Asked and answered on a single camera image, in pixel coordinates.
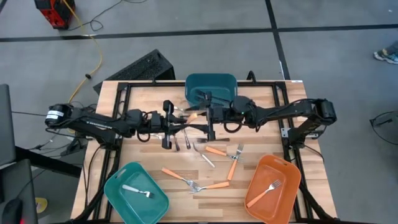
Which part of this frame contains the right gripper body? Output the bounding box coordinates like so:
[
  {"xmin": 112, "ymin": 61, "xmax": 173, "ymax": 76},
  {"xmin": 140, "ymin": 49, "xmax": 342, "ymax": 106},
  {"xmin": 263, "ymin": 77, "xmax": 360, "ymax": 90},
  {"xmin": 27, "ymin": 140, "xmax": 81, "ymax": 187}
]
[{"xmin": 205, "ymin": 91, "xmax": 233, "ymax": 141}]

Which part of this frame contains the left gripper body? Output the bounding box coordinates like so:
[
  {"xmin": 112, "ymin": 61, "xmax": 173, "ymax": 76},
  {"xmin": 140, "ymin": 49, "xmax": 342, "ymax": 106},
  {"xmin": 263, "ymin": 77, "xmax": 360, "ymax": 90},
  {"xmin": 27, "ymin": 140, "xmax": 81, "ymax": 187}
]
[{"xmin": 143, "ymin": 99, "xmax": 175, "ymax": 150}]

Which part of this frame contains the orange-handled fork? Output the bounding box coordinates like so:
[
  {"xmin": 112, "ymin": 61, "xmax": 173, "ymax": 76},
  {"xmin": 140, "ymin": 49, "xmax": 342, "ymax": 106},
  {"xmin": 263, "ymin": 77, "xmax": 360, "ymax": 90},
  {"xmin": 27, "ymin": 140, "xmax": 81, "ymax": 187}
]
[
  {"xmin": 188, "ymin": 181, "xmax": 231, "ymax": 195},
  {"xmin": 161, "ymin": 167, "xmax": 199, "ymax": 188},
  {"xmin": 246, "ymin": 179, "xmax": 282, "ymax": 208},
  {"xmin": 205, "ymin": 146, "xmax": 244, "ymax": 163},
  {"xmin": 185, "ymin": 111, "xmax": 206, "ymax": 125},
  {"xmin": 226, "ymin": 143, "xmax": 244, "ymax": 182}
]

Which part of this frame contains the black fork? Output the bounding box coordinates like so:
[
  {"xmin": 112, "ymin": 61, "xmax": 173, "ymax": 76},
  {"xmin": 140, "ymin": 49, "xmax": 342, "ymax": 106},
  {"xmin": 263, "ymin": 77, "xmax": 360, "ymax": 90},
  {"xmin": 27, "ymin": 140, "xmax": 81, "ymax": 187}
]
[
  {"xmin": 195, "ymin": 90, "xmax": 233, "ymax": 103},
  {"xmin": 182, "ymin": 128, "xmax": 192, "ymax": 151},
  {"xmin": 196, "ymin": 138, "xmax": 231, "ymax": 144},
  {"xmin": 194, "ymin": 88, "xmax": 231, "ymax": 100}
]

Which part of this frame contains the blue plastic bin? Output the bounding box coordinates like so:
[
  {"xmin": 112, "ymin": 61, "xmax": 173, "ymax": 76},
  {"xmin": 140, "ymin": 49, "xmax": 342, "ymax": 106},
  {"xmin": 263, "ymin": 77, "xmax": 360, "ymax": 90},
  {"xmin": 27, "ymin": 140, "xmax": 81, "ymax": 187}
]
[{"xmin": 185, "ymin": 73, "xmax": 238, "ymax": 109}]

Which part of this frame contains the black perforated case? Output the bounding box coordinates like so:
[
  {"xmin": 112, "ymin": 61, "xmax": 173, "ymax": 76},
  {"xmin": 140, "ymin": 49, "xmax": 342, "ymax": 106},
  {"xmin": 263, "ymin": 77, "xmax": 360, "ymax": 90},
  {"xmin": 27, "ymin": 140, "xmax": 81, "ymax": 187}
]
[{"xmin": 92, "ymin": 49, "xmax": 177, "ymax": 95}]

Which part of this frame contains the green plastic bin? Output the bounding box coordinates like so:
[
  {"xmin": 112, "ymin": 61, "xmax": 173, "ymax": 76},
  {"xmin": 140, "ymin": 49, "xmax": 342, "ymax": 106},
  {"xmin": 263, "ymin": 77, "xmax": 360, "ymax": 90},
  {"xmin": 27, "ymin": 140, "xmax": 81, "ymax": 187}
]
[{"xmin": 103, "ymin": 161, "xmax": 170, "ymax": 224}]

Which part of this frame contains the orange plastic bin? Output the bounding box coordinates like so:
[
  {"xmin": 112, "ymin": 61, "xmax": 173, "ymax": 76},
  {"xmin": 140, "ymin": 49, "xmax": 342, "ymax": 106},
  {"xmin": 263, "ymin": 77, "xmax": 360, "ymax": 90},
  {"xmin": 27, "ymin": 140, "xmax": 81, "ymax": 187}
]
[{"xmin": 244, "ymin": 154, "xmax": 302, "ymax": 224}]

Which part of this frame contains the black desk bar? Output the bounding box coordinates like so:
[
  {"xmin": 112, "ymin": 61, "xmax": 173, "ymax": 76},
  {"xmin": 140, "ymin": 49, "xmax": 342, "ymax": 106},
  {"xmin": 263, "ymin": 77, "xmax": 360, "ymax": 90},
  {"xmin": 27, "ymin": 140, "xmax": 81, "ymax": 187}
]
[{"xmin": 14, "ymin": 145, "xmax": 83, "ymax": 179}]

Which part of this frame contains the yellow floor sticker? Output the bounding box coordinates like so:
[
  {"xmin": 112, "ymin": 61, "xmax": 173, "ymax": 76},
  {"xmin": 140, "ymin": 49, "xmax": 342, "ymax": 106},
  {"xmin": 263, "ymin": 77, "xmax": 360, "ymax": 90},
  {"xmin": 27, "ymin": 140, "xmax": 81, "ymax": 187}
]
[{"xmin": 34, "ymin": 196, "xmax": 49, "ymax": 215}]

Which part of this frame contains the red black tool case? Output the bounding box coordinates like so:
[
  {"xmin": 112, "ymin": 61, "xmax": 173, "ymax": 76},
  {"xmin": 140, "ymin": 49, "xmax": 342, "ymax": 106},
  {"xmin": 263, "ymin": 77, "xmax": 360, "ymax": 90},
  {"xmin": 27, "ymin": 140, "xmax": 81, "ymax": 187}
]
[{"xmin": 33, "ymin": 0, "xmax": 76, "ymax": 30}]

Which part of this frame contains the grey desk monitor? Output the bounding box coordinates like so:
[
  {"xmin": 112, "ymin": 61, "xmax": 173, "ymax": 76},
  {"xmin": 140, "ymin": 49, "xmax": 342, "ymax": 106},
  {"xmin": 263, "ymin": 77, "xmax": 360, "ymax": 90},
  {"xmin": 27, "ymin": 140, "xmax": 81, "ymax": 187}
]
[{"xmin": 0, "ymin": 83, "xmax": 17, "ymax": 168}]

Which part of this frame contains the black computer mouse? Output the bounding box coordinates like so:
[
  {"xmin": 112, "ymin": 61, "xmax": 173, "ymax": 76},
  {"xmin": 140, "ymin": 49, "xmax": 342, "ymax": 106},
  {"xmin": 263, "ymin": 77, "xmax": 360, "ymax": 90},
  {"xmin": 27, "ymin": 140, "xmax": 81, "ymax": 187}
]
[{"xmin": 1, "ymin": 198, "xmax": 25, "ymax": 224}]

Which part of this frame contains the person's shoe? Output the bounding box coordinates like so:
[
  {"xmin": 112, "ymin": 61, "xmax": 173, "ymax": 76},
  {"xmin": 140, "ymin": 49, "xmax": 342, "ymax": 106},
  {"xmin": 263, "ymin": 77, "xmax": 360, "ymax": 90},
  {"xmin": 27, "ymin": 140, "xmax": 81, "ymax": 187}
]
[{"xmin": 373, "ymin": 41, "xmax": 398, "ymax": 65}]

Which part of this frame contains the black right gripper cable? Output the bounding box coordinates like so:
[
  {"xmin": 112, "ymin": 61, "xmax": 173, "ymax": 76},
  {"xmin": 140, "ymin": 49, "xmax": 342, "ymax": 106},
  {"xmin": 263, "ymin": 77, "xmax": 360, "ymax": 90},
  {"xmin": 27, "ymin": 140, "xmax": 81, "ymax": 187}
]
[{"xmin": 222, "ymin": 119, "xmax": 243, "ymax": 134}]

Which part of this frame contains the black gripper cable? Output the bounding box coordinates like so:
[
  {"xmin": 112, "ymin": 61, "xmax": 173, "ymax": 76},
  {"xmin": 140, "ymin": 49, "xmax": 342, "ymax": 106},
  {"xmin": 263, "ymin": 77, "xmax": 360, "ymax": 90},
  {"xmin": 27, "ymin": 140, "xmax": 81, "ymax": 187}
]
[
  {"xmin": 136, "ymin": 123, "xmax": 152, "ymax": 144},
  {"xmin": 222, "ymin": 119, "xmax": 243, "ymax": 134}
]

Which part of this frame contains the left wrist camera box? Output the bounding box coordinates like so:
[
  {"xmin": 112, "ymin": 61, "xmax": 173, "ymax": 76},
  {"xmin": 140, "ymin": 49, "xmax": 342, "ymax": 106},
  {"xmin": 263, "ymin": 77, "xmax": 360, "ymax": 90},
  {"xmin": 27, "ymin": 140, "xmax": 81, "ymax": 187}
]
[{"xmin": 148, "ymin": 111, "xmax": 163, "ymax": 126}]

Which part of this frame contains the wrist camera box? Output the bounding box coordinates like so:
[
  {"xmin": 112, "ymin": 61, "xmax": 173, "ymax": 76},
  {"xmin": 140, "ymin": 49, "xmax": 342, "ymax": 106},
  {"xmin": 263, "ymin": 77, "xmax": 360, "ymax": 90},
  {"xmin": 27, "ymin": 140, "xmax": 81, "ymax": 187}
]
[
  {"xmin": 148, "ymin": 111, "xmax": 163, "ymax": 126},
  {"xmin": 216, "ymin": 107, "xmax": 233, "ymax": 124}
]

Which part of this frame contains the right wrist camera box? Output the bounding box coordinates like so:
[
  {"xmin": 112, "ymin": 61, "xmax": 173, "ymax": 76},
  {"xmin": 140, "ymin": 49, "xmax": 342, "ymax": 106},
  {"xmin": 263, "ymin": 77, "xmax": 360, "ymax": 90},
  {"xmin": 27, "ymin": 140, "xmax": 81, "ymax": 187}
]
[{"xmin": 216, "ymin": 107, "xmax": 233, "ymax": 124}]

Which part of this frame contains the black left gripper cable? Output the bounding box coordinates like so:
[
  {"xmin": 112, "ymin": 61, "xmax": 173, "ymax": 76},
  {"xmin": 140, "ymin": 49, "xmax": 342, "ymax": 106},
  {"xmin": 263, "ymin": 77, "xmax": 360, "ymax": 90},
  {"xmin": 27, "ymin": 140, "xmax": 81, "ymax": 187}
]
[{"xmin": 136, "ymin": 123, "xmax": 152, "ymax": 144}]

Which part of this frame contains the black metal frame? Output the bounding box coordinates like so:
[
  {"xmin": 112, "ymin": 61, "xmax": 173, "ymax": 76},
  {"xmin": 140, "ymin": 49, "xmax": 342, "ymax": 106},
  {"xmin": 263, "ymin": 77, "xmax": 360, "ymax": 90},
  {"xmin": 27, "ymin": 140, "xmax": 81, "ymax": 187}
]
[{"xmin": 74, "ymin": 70, "xmax": 340, "ymax": 224}]

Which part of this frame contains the yellow floor cable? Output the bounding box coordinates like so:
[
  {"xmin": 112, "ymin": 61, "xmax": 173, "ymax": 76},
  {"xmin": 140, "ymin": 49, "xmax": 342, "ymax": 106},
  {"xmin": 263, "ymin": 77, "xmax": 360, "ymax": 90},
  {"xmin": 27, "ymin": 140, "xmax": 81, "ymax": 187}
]
[{"xmin": 62, "ymin": 0, "xmax": 104, "ymax": 105}]

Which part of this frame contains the black floor cable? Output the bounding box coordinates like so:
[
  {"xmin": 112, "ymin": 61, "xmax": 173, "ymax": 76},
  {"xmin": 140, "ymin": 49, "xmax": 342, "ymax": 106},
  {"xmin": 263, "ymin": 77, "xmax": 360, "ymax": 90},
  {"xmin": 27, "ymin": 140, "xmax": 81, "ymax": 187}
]
[{"xmin": 67, "ymin": 0, "xmax": 149, "ymax": 32}]

